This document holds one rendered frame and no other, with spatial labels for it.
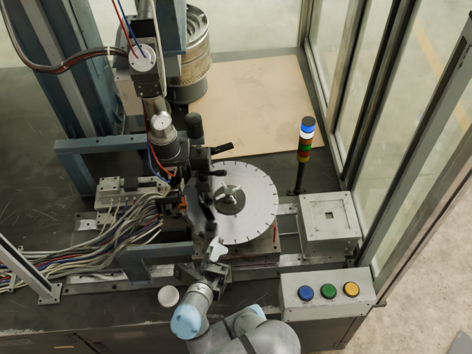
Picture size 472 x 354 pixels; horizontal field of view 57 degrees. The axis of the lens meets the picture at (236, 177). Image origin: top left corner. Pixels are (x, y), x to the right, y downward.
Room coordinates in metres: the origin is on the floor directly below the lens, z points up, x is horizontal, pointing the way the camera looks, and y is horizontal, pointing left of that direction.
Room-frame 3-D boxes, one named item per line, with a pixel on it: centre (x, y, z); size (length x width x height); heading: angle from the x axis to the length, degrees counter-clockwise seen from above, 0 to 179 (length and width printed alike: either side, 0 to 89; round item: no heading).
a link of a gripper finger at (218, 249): (0.59, 0.06, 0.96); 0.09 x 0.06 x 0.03; 163
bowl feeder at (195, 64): (1.54, 0.23, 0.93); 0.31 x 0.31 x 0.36
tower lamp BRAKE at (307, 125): (0.93, -0.24, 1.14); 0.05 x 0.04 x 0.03; 2
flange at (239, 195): (0.78, 0.03, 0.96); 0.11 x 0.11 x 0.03
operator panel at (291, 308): (0.48, -0.26, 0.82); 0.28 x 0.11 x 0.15; 92
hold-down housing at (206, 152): (0.75, 0.10, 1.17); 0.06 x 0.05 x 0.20; 83
